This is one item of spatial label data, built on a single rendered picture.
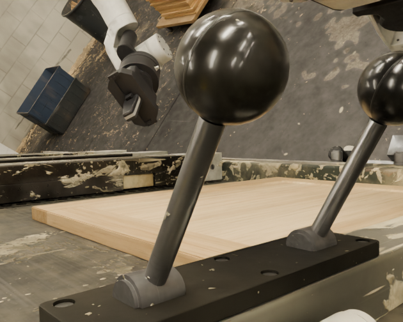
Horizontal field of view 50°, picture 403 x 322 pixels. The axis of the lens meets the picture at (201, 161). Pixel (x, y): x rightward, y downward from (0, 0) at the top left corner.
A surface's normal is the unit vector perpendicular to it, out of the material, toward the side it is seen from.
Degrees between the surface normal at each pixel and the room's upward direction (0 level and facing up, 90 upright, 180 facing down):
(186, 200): 76
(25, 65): 90
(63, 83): 90
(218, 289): 57
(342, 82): 0
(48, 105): 90
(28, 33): 90
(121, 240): 33
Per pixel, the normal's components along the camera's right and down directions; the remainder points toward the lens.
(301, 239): -0.75, 0.05
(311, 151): -0.64, -0.50
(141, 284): 0.40, -0.76
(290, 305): 0.66, 0.04
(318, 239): 0.54, -0.52
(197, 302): -0.02, -1.00
